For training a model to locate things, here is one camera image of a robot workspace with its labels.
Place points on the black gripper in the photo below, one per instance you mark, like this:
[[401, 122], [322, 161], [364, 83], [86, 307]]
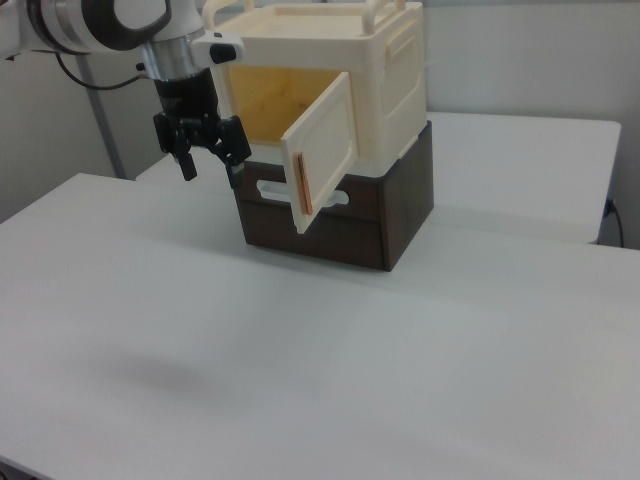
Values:
[[185, 97]]

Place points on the cream cabinet door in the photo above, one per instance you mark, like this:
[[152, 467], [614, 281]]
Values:
[[330, 140]]

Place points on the grey metal pole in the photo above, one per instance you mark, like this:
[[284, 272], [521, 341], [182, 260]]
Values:
[[107, 140]]

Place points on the dark brown drawer box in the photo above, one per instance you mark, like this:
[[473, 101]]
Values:
[[400, 200]]

